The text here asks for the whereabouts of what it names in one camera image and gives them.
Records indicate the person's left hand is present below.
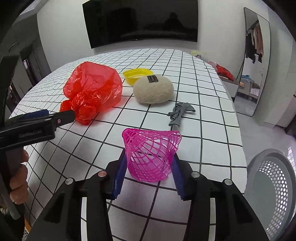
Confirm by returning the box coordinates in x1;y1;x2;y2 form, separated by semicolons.
9;149;29;205

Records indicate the red plastic bag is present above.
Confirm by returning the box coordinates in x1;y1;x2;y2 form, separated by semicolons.
60;61;123;126

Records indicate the small red bag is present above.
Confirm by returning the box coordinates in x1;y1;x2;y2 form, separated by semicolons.
208;61;235;81

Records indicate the black wall television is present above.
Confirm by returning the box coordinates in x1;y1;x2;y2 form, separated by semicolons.
82;0;199;49

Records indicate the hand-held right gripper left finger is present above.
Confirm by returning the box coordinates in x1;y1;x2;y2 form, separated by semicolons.
25;151;129;241

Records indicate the beige fluffy plush pad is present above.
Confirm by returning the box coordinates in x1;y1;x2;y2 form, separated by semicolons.
133;75;174;105

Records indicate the pink plastic mesh net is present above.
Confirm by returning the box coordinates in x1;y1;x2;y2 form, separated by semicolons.
122;128;183;184

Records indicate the grey cloth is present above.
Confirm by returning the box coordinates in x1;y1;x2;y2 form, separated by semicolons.
168;102;196;131

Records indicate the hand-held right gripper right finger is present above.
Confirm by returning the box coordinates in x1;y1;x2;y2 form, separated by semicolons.
171;156;270;241

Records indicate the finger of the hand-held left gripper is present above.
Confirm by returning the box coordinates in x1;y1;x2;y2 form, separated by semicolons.
8;109;50;124
11;110;76;128

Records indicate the yellow plastic bowl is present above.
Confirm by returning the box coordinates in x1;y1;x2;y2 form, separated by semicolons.
122;68;154;87

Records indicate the grey perforated laundry basket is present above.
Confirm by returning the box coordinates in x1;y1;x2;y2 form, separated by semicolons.
244;148;296;241

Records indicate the tall standing mirror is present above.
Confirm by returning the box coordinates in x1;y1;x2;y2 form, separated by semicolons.
233;7;271;116

